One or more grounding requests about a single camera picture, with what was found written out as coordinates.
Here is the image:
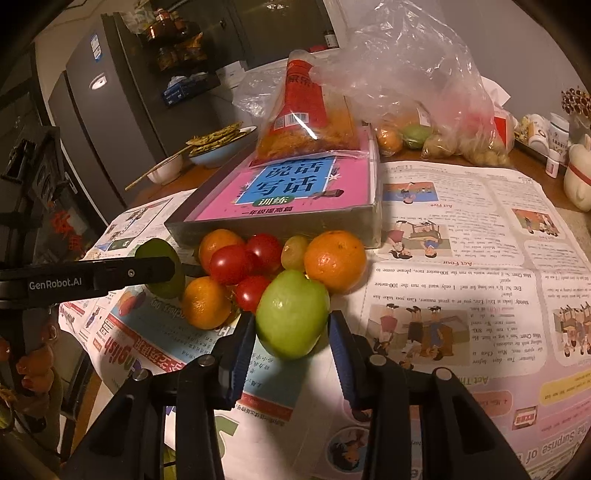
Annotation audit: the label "clear plastic bag of produce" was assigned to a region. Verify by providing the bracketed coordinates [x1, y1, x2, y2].
[311, 1, 509, 167]

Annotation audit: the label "large orange mandarin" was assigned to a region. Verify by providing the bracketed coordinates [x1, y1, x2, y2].
[304, 230, 367, 294]

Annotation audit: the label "dried flower bouquet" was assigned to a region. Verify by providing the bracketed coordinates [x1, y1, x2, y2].
[561, 88, 591, 119]

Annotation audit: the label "small white bowl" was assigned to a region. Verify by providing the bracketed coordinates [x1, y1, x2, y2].
[147, 155, 183, 185]

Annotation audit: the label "red snack bag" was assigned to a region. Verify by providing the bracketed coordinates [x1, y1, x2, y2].
[250, 50, 361, 167]

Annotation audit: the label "pink Chinese workbook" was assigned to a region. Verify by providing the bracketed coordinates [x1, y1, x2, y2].
[187, 156, 377, 221]

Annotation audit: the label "small orange mandarin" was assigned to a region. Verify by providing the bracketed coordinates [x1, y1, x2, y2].
[194, 229, 245, 273]

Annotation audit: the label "small yellow-green fruit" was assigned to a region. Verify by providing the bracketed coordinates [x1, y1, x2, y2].
[280, 235, 308, 272]

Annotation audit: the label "white medicine bottle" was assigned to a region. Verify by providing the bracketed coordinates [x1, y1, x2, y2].
[545, 149, 561, 179]

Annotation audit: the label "grey refrigerator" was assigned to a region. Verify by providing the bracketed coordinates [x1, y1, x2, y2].
[48, 14, 165, 222]

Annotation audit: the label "wooden chopsticks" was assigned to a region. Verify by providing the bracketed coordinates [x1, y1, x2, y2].
[124, 145, 191, 192]

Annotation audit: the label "white piggy figurine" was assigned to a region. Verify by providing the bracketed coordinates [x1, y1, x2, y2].
[563, 134, 591, 212]

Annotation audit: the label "red cherry tomato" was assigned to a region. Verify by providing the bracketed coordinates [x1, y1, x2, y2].
[209, 244, 252, 285]
[235, 275, 270, 313]
[245, 233, 283, 275]

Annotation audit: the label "blue bowl of pancakes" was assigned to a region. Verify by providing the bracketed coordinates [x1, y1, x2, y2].
[188, 125, 257, 169]

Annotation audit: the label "green apple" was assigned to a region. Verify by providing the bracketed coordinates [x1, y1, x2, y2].
[256, 270, 331, 360]
[134, 238, 185, 300]

